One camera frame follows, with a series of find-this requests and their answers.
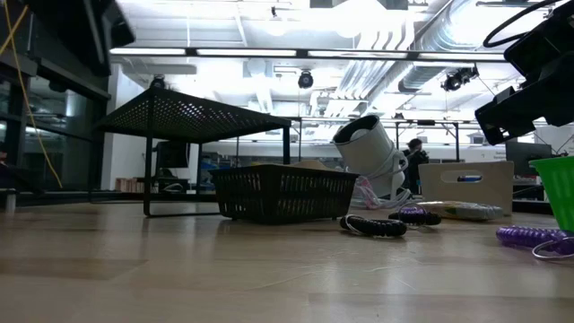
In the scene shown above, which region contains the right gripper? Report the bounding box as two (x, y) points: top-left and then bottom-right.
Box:
(474, 66), (574, 145)

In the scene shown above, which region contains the yellow snack packet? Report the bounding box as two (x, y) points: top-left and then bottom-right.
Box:
(416, 200), (504, 222)

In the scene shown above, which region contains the black coil keychain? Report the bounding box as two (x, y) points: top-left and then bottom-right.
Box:
(339, 214), (409, 239)

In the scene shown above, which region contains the black computer monitor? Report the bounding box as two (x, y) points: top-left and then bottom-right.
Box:
(505, 142), (553, 179)
(154, 141), (190, 170)

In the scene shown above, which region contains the green plastic basket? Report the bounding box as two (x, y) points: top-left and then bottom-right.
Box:
(528, 155), (574, 232)

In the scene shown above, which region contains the person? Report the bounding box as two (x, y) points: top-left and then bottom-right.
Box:
(401, 137), (431, 195)

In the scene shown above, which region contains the black plastic mesh basket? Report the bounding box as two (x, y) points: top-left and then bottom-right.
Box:
(208, 163), (360, 225)

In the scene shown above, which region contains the long ceiling light strip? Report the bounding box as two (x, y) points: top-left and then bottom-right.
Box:
(109, 46), (510, 63)

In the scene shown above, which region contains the black perforated metal shelf riser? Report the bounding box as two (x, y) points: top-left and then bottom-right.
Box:
(92, 85), (292, 218)

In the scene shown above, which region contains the wooden crate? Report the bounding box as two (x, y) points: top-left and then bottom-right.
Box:
(115, 177), (156, 194)

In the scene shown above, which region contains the white plastic bin with handle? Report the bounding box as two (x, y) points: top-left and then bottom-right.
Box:
(418, 160), (516, 216)

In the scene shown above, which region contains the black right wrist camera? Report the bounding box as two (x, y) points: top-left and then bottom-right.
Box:
(504, 2), (574, 86)

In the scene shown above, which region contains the black right camera cable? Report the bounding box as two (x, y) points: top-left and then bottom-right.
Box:
(483, 0), (560, 48)

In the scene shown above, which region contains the black metal table frame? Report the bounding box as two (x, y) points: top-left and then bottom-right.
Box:
(392, 118), (461, 161)

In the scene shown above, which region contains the white mug with cable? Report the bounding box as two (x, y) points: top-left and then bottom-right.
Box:
(331, 114), (407, 198)

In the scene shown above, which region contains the white lamp cable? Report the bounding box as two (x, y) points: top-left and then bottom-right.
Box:
(352, 177), (413, 211)

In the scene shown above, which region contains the black aluminium table frame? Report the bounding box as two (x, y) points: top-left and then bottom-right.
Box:
(0, 190), (553, 215)

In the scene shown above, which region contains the yellow extension cable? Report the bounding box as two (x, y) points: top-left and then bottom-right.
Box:
(0, 0), (64, 189)

